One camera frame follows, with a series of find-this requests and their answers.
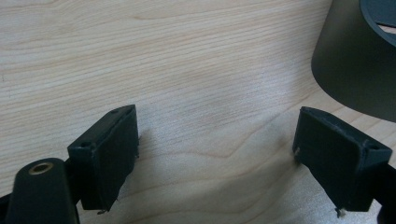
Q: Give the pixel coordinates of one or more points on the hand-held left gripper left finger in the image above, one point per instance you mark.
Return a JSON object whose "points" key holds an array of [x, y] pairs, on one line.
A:
{"points": [[104, 155]]}

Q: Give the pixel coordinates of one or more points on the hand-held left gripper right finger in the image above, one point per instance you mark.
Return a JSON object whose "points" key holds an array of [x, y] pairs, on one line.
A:
{"points": [[336, 161]]}

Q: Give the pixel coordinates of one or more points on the dark grey cone-shaped container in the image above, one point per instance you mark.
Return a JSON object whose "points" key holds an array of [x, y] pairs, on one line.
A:
{"points": [[348, 59]]}

